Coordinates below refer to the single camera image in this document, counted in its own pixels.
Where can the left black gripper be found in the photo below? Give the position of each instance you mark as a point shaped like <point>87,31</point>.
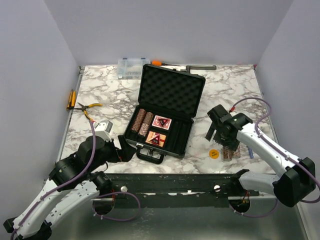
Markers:
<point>126,153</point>

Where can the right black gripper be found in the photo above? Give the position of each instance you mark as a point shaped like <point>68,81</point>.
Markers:
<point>231,143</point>

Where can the all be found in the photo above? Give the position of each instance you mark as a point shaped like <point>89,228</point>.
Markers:
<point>163,121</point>
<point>156,140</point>

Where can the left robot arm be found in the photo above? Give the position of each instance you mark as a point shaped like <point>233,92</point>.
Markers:
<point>71,182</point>

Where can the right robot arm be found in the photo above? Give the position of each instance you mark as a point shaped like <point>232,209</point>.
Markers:
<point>294,178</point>

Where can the yellow big blind button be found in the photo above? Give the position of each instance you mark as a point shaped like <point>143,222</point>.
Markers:
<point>214,154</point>

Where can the front poker chip stack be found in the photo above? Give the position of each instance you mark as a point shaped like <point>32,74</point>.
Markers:
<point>143,129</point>

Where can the orange playing card deck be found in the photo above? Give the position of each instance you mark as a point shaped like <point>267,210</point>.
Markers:
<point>151,134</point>

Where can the tall poker chip stack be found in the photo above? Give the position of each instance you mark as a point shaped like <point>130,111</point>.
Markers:
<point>138,120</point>

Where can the middle poker chip stack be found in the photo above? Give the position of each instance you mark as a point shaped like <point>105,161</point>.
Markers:
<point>148,118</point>

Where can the blue marker pen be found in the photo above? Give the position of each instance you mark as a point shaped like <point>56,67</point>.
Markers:
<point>250,152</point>

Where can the red playing card deck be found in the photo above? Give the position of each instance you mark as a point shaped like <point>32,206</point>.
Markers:
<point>156,124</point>

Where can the black foam-lined carrying case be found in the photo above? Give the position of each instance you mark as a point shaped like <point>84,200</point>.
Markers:
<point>171,94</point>

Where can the yellow black utility knife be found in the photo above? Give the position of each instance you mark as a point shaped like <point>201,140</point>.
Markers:
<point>71,100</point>

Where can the clear plastic organizer box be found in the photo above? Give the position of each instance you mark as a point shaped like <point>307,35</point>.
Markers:
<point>131,68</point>

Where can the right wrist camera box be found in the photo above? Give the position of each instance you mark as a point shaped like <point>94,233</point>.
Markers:
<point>216,113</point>

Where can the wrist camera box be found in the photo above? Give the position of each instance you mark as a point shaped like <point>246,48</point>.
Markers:
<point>103,129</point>
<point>216,113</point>

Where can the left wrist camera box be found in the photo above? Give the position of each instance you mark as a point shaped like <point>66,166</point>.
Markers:
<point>103,129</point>

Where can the black metal base rail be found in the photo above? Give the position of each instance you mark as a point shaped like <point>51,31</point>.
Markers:
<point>168,190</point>

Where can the yellow handled pliers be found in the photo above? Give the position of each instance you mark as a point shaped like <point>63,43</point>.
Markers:
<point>84,108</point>

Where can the grey metal t-handle bar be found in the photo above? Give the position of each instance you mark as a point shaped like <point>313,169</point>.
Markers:
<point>188,68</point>

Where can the orange handled screwdriver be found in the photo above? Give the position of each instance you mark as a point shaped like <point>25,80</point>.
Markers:
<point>160,63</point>

